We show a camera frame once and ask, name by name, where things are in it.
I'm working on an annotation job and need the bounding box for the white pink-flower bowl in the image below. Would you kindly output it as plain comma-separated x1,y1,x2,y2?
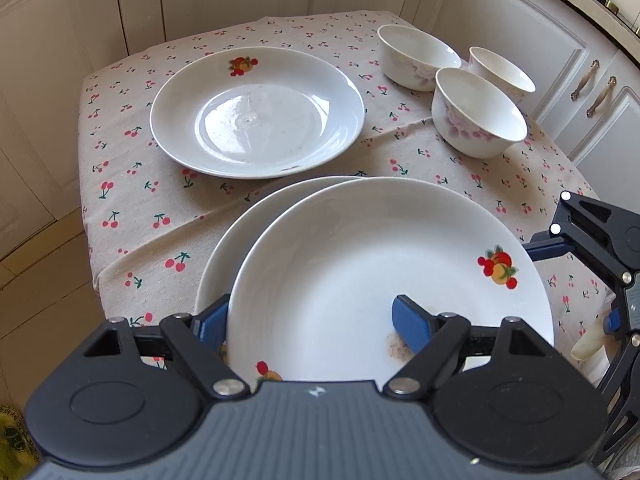
431,67,528,158
467,46,536,106
376,24,462,92

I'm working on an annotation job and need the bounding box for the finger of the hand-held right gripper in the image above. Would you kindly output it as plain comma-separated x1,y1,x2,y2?
592,307,640,468
524,191,640,286

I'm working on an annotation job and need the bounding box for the cherry print tablecloth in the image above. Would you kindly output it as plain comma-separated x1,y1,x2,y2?
77,9,618,391

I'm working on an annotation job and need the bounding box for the white panelled cabinet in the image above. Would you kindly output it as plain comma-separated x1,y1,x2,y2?
0,0,166,266

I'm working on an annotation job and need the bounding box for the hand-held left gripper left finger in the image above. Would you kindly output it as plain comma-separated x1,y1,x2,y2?
82,294,251,401

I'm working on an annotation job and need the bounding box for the green printed bag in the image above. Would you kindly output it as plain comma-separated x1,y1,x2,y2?
0,400,40,480

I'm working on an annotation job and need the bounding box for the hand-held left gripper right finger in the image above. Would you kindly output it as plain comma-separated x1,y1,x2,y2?
382,294,551,401

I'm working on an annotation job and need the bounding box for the white fruit-print plate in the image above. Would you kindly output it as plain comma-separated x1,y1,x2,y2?
195,176,368,367
150,47,366,180
226,177,555,383

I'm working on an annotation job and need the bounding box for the bronze cabinet handle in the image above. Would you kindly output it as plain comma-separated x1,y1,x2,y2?
571,60,600,102
586,76,617,117

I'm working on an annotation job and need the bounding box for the person's right hand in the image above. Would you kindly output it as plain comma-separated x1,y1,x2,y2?
571,321,615,362

